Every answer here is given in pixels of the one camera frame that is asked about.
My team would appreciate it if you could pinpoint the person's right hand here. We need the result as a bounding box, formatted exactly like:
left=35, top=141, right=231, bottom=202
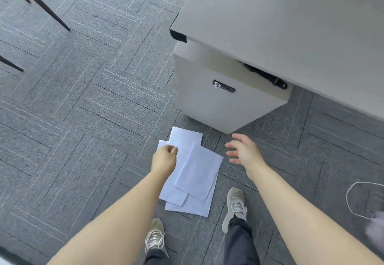
left=225, top=133, right=268, bottom=181

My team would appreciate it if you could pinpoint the white paper sheet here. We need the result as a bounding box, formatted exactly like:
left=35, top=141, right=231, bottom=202
left=165, top=175, right=218, bottom=218
left=158, top=140, right=190, bottom=207
left=169, top=126, right=204, bottom=166
left=175, top=144, right=224, bottom=202

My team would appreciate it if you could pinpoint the person's left forearm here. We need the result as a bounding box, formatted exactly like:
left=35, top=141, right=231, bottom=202
left=46, top=168, right=169, bottom=265

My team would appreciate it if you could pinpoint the person's left beige sneaker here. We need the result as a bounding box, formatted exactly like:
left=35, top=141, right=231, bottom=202
left=145, top=218, right=169, bottom=258

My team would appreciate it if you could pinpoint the pale lilac cloth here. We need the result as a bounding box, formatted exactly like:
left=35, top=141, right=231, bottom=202
left=365, top=210, right=384, bottom=246

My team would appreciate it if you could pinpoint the person's right forearm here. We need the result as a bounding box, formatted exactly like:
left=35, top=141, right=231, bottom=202
left=245, top=162, right=384, bottom=265

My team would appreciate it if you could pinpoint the person's left trouser leg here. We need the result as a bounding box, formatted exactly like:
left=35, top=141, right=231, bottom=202
left=143, top=248, right=170, bottom=265

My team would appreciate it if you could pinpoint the light grey drawer cabinet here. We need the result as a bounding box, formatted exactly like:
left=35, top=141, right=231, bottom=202
left=173, top=40, right=293, bottom=135

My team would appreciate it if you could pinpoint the person's right trouser leg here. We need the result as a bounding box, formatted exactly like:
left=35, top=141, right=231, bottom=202
left=223, top=216, right=261, bottom=265

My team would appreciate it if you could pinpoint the black cabinet lock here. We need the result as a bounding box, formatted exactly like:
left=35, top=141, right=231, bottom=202
left=212, top=79, right=236, bottom=94

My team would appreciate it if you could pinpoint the person's right beige sneaker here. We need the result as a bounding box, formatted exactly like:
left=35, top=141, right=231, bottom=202
left=222, top=187, right=248, bottom=235

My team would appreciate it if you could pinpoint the white cable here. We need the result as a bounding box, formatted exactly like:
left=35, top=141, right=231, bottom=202
left=346, top=181, right=384, bottom=220

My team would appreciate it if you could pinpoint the person's left hand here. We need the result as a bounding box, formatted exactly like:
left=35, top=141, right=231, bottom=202
left=151, top=144, right=178, bottom=179

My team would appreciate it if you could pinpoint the person's trouser leg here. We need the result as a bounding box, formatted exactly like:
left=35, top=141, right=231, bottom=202
left=223, top=216, right=261, bottom=265
left=143, top=248, right=170, bottom=265

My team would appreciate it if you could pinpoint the person's beige sneaker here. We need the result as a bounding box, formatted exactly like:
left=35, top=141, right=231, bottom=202
left=145, top=218, right=169, bottom=258
left=222, top=187, right=248, bottom=235

